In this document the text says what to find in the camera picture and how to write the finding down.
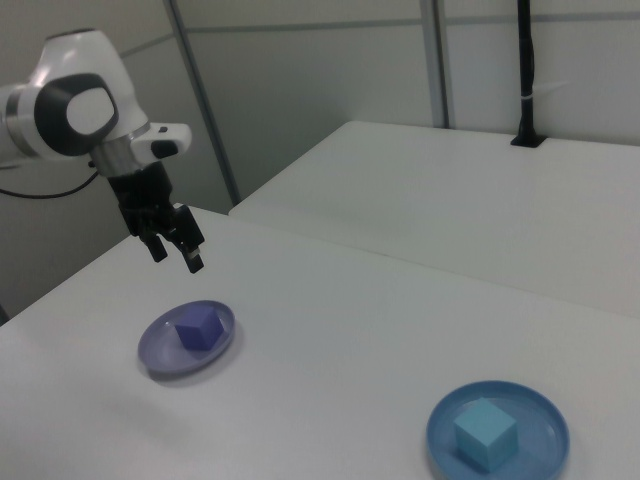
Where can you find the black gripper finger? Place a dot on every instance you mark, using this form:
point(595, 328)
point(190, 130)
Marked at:
point(156, 247)
point(187, 232)

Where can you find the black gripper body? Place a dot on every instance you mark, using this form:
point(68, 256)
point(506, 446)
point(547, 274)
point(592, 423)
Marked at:
point(142, 200)

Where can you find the purple cube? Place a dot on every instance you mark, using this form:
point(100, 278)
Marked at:
point(197, 330)

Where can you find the light blue cube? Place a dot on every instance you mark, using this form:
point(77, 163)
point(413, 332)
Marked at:
point(482, 437)

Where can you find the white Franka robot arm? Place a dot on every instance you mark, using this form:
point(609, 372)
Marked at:
point(55, 100)

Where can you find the purple plate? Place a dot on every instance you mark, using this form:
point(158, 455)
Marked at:
point(160, 350)

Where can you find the blue plate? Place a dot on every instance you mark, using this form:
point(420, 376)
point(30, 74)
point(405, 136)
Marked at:
point(545, 415)

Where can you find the grey partition post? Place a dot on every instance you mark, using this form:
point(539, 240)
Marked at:
point(443, 60)

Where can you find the black camera stand pole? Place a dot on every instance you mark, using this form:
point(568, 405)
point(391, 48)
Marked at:
point(525, 75)

